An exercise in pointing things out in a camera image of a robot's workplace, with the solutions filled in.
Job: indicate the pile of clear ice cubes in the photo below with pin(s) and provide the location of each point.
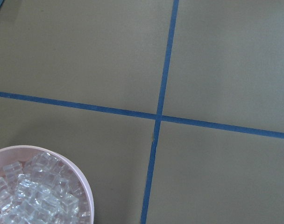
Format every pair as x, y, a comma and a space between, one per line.
42, 190

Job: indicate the pink bowl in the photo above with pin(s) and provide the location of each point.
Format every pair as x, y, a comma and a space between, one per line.
24, 153

